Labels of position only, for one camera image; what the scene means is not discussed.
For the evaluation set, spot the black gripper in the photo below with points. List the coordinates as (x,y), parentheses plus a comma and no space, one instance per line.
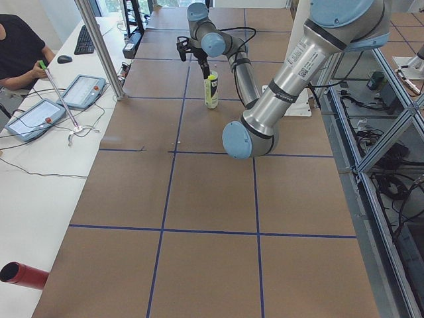
(200,54)

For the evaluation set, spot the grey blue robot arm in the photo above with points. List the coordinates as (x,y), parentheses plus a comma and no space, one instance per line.
(332,27)

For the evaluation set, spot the clear plastic tennis ball can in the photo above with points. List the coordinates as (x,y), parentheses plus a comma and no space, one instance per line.
(211,95)

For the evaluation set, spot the black keyboard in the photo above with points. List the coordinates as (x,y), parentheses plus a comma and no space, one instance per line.
(84,44)

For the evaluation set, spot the blue teach pendant tablet far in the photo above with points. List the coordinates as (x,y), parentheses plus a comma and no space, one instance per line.
(83,91)

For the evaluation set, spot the blue teach pendant tablet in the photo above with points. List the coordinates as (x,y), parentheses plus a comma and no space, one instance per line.
(36,121)
(83,91)

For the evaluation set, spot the black computer mouse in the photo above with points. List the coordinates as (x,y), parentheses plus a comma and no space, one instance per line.
(64,59)

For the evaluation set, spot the blue teach pendant tablet near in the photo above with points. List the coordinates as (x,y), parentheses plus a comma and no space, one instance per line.
(36,121)

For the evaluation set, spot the person in black shirt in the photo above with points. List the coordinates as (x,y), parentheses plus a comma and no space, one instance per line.
(21,51)

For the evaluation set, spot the red cylinder tube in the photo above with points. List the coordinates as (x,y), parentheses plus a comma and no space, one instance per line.
(24,275)

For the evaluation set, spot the grey aluminium post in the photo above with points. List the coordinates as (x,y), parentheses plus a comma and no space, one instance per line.
(91,23)

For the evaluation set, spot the metal rod with green handle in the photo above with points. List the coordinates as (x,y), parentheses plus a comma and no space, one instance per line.
(77,127)

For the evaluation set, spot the aluminium frame rack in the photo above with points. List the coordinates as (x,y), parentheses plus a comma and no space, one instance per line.
(376,132)

